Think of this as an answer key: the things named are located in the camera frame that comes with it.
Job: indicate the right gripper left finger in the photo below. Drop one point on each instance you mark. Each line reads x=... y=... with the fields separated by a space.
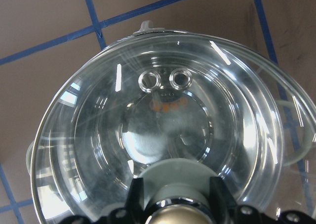
x=135 y=207

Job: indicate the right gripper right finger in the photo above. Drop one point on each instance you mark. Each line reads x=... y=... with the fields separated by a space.
x=219 y=205

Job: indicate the glass pot lid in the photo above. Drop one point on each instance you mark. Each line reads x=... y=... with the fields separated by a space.
x=176 y=187

